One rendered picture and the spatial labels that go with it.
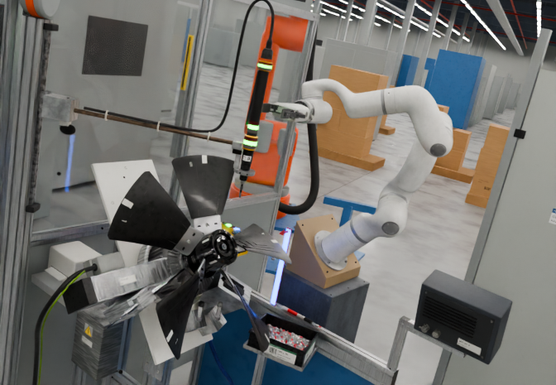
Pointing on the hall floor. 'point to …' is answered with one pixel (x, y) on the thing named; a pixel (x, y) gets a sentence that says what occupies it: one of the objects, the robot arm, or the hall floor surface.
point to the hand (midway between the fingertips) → (274, 110)
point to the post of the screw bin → (259, 370)
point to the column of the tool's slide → (19, 197)
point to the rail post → (197, 360)
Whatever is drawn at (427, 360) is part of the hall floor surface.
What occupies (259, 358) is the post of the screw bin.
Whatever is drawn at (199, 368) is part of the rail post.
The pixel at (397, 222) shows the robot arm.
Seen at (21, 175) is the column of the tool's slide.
